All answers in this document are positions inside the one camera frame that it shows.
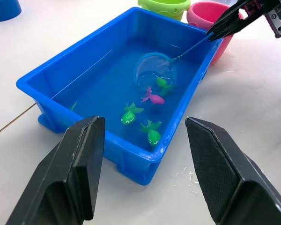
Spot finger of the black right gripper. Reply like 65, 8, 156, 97
208, 9, 266, 42
206, 0, 249, 36

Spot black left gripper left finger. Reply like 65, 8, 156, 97
6, 116, 106, 225

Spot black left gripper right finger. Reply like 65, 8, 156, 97
185, 117, 281, 225

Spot small blue fishing net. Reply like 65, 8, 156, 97
134, 32, 214, 93

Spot pink toy bucket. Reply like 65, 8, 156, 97
186, 1, 245, 64

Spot green toy bucket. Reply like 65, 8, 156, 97
137, 0, 192, 22

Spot green toy fish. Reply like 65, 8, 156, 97
140, 120, 163, 147
155, 76, 174, 97
120, 101, 145, 126

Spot pink toy fish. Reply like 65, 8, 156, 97
140, 86, 166, 105

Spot blue plastic tub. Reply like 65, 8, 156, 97
15, 6, 224, 187

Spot blue plastic cup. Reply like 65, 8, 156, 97
0, 0, 22, 23

